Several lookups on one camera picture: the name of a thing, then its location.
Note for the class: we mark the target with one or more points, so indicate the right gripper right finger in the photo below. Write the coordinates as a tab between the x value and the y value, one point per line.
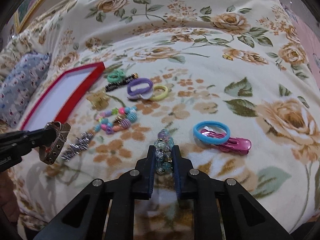
181	167

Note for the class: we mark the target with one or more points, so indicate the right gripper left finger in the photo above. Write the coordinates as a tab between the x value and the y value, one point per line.
146	167

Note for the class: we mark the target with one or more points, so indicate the rose gold wristwatch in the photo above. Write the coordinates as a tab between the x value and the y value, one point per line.
58	133

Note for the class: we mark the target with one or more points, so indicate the gold claw hair clip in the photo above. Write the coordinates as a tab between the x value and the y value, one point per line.
99	100

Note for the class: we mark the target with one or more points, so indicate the red jewelry tray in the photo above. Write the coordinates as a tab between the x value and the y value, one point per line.
61	97

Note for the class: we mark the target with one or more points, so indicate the silver sequin hair clip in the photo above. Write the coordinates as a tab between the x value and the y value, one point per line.
81	144

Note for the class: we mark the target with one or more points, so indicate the pink metallic hair clip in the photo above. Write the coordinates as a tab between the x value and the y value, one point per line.
236	145

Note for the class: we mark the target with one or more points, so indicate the blue bear print pillow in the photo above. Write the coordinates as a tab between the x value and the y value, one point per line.
19	86

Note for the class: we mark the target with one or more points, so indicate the floral fleece blanket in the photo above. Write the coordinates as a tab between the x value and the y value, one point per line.
230	66

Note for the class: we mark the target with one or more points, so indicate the gold framed picture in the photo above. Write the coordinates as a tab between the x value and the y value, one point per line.
24	12

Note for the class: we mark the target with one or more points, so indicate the pink bedsheet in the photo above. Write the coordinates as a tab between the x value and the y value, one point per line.
309	41

